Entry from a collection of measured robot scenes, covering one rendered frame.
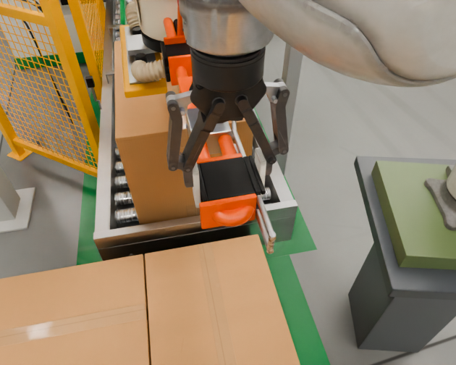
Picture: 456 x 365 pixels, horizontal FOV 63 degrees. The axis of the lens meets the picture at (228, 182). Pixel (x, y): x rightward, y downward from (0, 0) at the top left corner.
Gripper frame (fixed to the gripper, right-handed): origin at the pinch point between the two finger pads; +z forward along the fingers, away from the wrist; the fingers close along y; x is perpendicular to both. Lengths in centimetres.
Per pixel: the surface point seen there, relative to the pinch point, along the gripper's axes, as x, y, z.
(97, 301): -24, 36, 69
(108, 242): -43, 32, 66
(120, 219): -55, 28, 70
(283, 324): -6, -18, 69
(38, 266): -79, 79, 123
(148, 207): -50, 17, 60
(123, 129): -53, 19, 29
